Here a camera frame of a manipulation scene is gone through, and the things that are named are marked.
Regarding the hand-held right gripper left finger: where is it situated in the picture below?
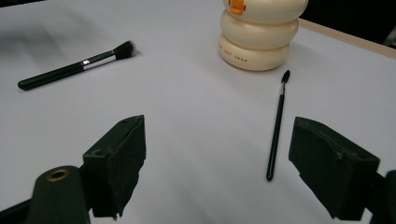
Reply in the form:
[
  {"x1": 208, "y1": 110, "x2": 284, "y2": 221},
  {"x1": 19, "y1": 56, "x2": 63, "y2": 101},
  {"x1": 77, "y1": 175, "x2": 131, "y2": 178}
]
[{"x1": 82, "y1": 114, "x2": 147, "y2": 218}]

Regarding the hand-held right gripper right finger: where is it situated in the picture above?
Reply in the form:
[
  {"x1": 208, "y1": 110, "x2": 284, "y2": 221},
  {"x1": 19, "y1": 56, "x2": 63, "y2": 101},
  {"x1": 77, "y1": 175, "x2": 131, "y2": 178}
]
[{"x1": 288, "y1": 116, "x2": 381, "y2": 221}]

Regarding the thin black makeup brush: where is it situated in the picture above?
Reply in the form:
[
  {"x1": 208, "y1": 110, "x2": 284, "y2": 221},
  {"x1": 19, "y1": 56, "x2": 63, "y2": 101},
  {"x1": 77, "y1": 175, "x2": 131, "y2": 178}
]
[{"x1": 265, "y1": 69, "x2": 291, "y2": 182}]

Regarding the large black makeup brush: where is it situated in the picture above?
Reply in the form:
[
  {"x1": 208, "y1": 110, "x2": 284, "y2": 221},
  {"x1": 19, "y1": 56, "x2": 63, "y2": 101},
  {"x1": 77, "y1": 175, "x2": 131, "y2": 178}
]
[{"x1": 17, "y1": 40, "x2": 139, "y2": 91}]

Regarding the cream ribbed duck brush holder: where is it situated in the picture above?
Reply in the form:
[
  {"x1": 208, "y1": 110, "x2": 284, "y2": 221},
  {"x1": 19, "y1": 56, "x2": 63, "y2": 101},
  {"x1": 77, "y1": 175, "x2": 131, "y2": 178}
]
[{"x1": 218, "y1": 0, "x2": 309, "y2": 72}]

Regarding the light wooden table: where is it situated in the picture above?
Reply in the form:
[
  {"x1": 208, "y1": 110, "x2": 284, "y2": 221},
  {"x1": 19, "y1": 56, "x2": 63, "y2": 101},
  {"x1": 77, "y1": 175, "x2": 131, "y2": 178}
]
[{"x1": 298, "y1": 18, "x2": 396, "y2": 60}]

